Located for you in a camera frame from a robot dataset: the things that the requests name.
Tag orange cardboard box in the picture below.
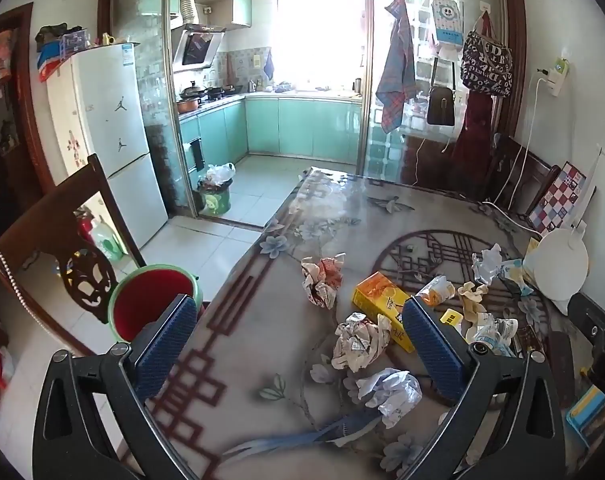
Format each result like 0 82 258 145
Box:
352 271 418 353

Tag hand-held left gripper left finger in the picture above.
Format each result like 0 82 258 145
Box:
32 294 200 480

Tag blue-and-white hanging paper bag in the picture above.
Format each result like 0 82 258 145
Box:
431 0 464 52

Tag teal kitchen base cabinets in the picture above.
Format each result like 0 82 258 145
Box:
180 97 364 167

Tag crumpled clear plastic wrapper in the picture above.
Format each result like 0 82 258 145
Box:
472 243 503 284

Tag clutter on refrigerator top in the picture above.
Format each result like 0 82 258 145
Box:
35 24 133 83

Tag black hanging shoulder bag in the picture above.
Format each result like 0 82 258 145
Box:
426 57 456 126

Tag crumpled printed paper ball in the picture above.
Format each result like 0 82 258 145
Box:
332 311 392 372

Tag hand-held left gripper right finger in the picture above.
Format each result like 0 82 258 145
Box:
397 296 568 480

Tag black-and-white patterned tote bag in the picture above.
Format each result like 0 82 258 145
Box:
459 12 514 98

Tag dark red hanging garment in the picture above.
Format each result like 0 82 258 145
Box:
452 92 494 187

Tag white charger cable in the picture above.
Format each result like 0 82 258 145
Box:
482 74 545 241

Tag crumpled red-and-white wrapper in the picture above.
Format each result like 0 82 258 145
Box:
301 254 347 309

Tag red bucket with green rim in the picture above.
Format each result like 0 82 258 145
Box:
108 265 203 343

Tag teal upper kitchen cabinets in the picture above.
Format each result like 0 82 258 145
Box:
180 0 254 28

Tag cooking pots on stove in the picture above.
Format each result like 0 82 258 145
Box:
177 84 244 112

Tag carved wooden chair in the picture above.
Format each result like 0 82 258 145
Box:
0 154 148 356

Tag green floor bin with bag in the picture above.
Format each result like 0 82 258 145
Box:
197 162 236 217

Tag blue book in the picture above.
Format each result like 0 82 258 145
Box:
566 385 605 449

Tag brown cigarette box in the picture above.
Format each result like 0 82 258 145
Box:
512 325 548 361

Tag clear plastic bottle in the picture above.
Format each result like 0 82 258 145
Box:
465 312 519 357

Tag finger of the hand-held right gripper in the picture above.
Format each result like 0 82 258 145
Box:
568 292 605 343

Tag crumpled white-blue paper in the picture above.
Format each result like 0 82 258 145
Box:
356 367 423 429

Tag crumpled orange snack packet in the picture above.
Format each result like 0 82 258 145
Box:
415 275 455 307

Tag floral tablecloth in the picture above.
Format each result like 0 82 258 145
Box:
117 167 603 480

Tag dark wooden chair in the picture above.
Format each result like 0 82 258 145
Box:
485 132 563 217

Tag white wall socket with charger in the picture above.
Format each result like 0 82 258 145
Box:
535 57 571 97

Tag red-and-white checkered board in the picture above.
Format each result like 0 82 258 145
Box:
527 161 588 237

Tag white refrigerator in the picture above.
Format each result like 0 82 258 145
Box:
46 42 169 251

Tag blue-and-white packet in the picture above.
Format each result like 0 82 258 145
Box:
499 259 536 297

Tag crumpled beige tissue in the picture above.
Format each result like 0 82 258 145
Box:
456 282 491 341

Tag plaid hanging cloth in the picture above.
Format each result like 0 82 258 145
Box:
375 0 416 134

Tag range hood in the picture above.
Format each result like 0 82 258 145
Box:
172 24 226 72

